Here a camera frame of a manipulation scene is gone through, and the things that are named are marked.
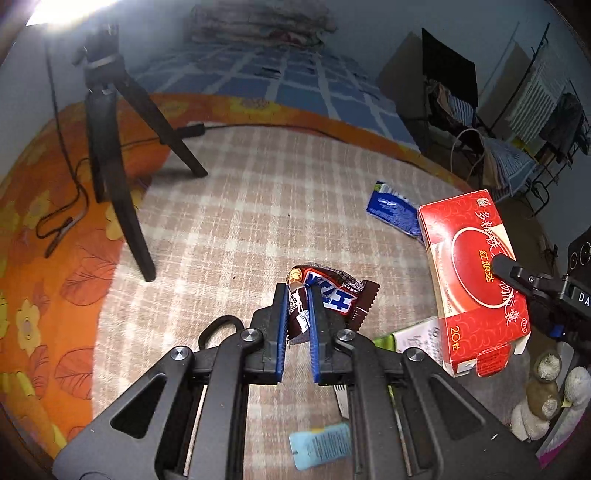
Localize brown snickers wrapper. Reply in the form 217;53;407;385
287;263;380;344

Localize red cardboard box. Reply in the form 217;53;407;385
418;190;531;377

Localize green white carton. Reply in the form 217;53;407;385
372;315;447;416

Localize gloved right hand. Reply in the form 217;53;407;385
510;342;590;452

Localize black clothes rack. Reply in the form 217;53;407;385
487;27;590;218

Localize checkered beige blanket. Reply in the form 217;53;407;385
89;124;532;480

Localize blue snack wrapper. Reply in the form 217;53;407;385
366;181;423;242

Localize striped clothes on chair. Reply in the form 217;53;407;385
426;80;536;203

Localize light blue packet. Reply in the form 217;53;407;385
288;422;352;471

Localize dark hanging jacket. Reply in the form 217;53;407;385
539;92;583;156

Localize white hanging towel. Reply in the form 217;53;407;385
505;42;568;143

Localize blue checkered mattress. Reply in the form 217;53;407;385
131;42;419;150

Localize black folding chair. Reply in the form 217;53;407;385
421;28;487;160

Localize orange floral bed sheet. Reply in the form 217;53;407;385
1;94;468;456

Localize folded floral quilt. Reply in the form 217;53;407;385
185;1;338;48

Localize black tripod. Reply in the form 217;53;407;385
71;25;211;283

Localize white cable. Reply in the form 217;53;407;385
448;127;488;179

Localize black tripod cable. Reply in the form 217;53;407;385
35;38;206;259

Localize bright ring light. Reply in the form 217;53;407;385
26;0;119;31

